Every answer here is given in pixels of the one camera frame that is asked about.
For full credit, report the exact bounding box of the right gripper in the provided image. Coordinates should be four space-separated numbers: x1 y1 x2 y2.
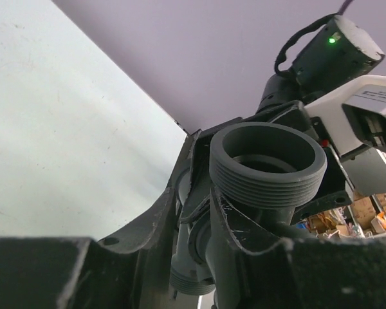
256 100 352 225

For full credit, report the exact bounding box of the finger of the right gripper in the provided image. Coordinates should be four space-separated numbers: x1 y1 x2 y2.
167 129 212 224

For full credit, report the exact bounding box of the large grey pipe adapter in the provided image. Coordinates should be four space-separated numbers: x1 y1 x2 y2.
171 163 212 265

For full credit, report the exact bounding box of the grey pipe tee fitting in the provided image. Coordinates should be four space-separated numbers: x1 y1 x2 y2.
170 122 327 295

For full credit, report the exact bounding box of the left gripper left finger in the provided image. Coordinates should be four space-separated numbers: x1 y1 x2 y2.
0 188 176 308

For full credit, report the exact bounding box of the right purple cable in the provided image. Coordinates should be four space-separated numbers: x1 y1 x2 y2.
337 0 354 15

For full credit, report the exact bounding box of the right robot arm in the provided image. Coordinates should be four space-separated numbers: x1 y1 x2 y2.
171 14 385 224

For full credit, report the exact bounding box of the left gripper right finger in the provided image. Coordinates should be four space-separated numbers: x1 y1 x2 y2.
208 189 386 308

